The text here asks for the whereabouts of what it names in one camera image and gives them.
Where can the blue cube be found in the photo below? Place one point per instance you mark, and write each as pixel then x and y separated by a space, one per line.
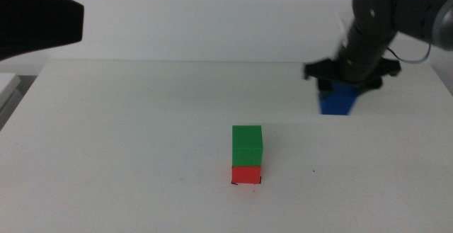
pixel 338 102

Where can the red cube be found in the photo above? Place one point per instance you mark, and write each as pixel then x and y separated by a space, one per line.
pixel 246 175

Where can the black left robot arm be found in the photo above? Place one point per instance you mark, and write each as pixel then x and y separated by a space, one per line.
pixel 35 17

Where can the green cube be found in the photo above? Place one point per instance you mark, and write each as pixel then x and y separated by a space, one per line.
pixel 247 145

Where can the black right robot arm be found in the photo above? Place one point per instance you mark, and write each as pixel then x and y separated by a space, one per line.
pixel 407 6

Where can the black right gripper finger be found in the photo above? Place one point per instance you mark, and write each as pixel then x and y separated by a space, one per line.
pixel 362 90
pixel 325 88

